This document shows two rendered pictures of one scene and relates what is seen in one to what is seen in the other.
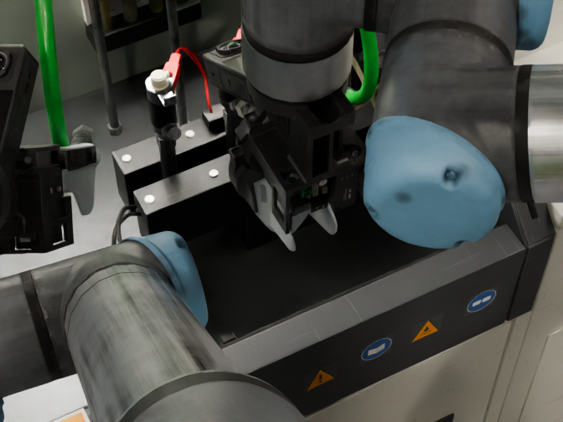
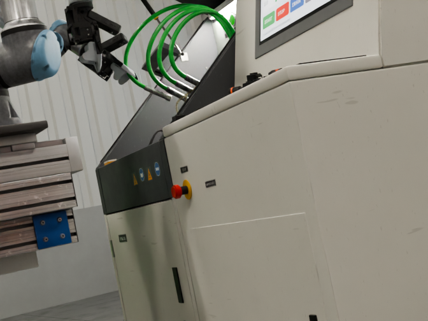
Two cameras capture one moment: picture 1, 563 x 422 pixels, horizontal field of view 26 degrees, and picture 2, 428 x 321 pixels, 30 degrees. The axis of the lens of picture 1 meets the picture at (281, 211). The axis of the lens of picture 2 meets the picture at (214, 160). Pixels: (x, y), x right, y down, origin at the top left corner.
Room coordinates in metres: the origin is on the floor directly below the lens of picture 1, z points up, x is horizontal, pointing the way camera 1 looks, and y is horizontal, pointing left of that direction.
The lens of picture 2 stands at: (0.99, -2.43, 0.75)
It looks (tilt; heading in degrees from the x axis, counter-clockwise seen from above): 3 degrees up; 93
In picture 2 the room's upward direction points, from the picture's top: 11 degrees counter-clockwise
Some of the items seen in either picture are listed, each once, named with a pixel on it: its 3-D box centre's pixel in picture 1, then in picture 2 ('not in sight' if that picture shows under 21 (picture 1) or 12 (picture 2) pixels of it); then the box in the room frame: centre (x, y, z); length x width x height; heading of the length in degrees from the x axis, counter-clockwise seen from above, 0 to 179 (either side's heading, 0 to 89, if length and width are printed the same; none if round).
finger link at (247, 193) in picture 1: (260, 168); not in sight; (0.58, 0.02, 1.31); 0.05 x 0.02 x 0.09; 117
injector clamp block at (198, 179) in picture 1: (266, 169); not in sight; (0.90, 0.02, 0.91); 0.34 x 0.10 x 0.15; 117
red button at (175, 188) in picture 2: not in sight; (180, 190); (0.80, -0.40, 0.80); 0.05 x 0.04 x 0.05; 117
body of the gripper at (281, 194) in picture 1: (302, 131); (82, 24); (0.57, -0.01, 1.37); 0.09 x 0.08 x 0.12; 27
